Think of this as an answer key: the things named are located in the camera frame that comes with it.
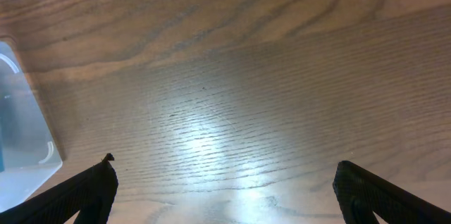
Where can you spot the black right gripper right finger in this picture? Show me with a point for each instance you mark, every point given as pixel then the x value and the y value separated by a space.
pixel 362 196

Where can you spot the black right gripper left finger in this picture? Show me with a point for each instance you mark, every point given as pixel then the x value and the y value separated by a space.
pixel 88 196

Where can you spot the clear plastic container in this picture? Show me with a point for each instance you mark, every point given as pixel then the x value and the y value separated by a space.
pixel 29 156

